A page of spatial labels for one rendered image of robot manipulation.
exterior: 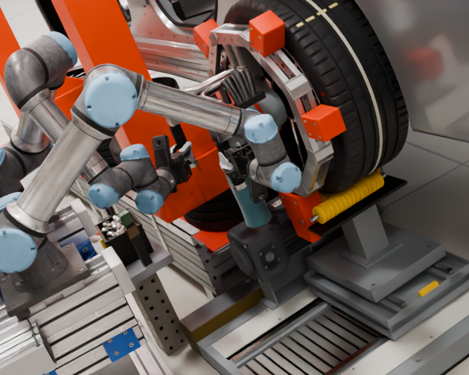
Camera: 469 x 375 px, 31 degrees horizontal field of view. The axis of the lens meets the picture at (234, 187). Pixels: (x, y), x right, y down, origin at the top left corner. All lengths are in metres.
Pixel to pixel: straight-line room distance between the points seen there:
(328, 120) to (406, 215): 1.32
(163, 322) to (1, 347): 1.11
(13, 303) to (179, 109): 0.63
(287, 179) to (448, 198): 1.60
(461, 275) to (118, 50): 1.31
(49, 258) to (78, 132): 0.39
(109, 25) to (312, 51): 0.76
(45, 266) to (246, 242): 0.91
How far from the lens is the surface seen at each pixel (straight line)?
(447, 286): 2.79
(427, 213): 3.52
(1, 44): 4.69
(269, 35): 2.34
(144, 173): 2.39
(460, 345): 2.68
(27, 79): 2.34
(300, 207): 2.67
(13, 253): 2.04
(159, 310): 3.21
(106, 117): 1.93
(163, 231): 3.47
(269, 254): 2.93
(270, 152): 2.06
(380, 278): 2.77
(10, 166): 2.66
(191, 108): 2.12
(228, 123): 2.15
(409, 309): 2.71
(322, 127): 2.30
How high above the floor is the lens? 1.66
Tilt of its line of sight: 22 degrees down
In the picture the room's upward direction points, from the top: 23 degrees counter-clockwise
